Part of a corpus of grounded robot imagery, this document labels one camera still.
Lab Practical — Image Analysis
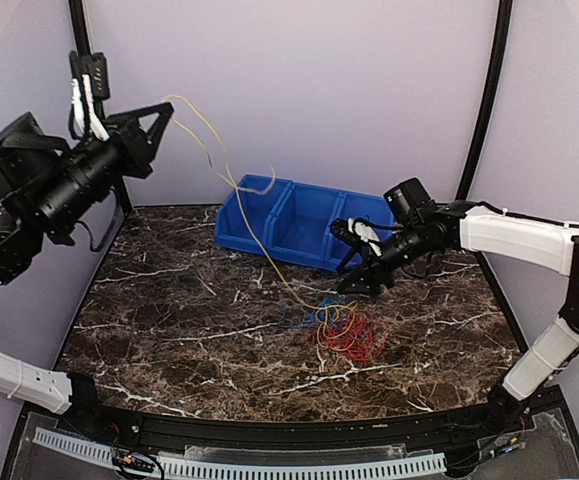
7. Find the red cable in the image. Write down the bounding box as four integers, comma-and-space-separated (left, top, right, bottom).
304, 309, 388, 365

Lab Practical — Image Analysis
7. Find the blue cable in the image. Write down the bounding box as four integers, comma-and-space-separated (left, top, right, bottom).
278, 294, 358, 331

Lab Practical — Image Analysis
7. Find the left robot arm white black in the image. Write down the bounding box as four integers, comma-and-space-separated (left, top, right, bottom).
0, 102, 174, 436

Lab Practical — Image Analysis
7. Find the right black frame post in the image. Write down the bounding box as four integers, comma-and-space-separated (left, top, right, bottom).
455, 0, 513, 200

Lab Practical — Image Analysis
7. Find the right blue storage bin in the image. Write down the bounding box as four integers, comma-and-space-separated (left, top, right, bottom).
323, 193, 394, 272

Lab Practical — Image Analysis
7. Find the white slotted cable duct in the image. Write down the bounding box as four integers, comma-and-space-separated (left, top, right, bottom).
33, 427, 446, 479

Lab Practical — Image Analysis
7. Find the left blue storage bin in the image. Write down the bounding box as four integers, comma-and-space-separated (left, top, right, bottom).
214, 179, 293, 256

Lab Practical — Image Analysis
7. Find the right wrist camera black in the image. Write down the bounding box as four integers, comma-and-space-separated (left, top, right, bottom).
383, 177, 438, 225

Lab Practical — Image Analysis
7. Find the left black frame post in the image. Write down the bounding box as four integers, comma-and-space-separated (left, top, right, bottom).
67, 0, 133, 211

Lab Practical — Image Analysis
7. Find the black front rail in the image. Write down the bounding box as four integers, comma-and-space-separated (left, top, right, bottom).
18, 394, 570, 454

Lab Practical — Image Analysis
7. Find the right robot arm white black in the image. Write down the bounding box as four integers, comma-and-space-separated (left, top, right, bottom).
330, 200, 579, 434

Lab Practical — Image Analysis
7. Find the yellow cable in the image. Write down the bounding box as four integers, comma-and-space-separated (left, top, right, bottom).
163, 94, 360, 351

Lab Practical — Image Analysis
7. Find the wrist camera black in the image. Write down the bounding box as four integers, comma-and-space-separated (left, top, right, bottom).
383, 177, 438, 225
0, 112, 70, 196

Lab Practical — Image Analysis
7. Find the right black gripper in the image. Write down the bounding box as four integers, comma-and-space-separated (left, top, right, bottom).
336, 221, 429, 295

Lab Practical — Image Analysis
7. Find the blue storage bin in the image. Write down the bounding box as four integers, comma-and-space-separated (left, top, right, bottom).
323, 193, 394, 272
267, 183, 342, 269
214, 179, 293, 256

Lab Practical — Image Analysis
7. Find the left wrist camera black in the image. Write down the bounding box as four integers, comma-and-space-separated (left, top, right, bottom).
0, 112, 70, 196

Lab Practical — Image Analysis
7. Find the black frame post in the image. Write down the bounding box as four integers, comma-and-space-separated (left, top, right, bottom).
455, 0, 513, 200
67, 0, 133, 211

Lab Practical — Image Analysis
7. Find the middle blue storage bin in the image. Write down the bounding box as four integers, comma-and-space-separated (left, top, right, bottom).
267, 183, 342, 269

